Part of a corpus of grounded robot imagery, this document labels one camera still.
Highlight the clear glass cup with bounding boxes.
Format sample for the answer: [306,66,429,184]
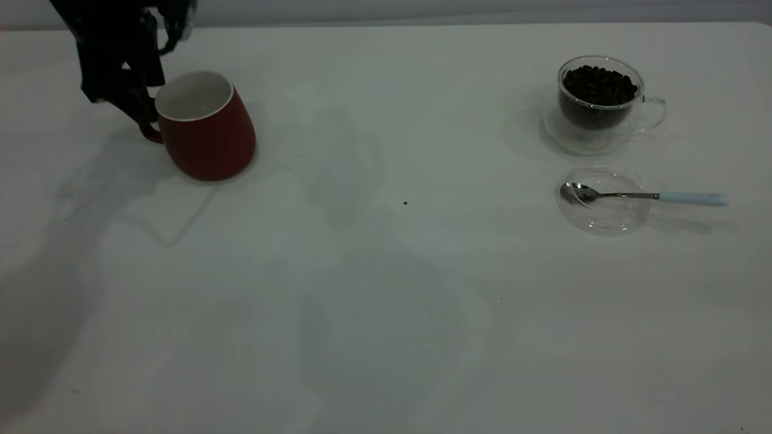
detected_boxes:
[557,55,668,134]

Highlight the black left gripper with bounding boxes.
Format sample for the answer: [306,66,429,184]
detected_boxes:
[75,9,166,127]

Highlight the clear glass saucer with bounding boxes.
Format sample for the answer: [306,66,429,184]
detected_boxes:
[542,105,635,156]
[556,164,652,236]

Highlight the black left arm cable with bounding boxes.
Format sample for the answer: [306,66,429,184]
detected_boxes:
[157,0,197,56]

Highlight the spoon with light blue handle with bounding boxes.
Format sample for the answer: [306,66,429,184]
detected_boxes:
[560,182,730,209]

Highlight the red ceramic mug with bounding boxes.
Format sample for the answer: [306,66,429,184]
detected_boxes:
[140,71,257,182]

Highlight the pile of coffee beans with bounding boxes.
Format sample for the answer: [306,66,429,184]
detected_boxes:
[561,65,639,131]

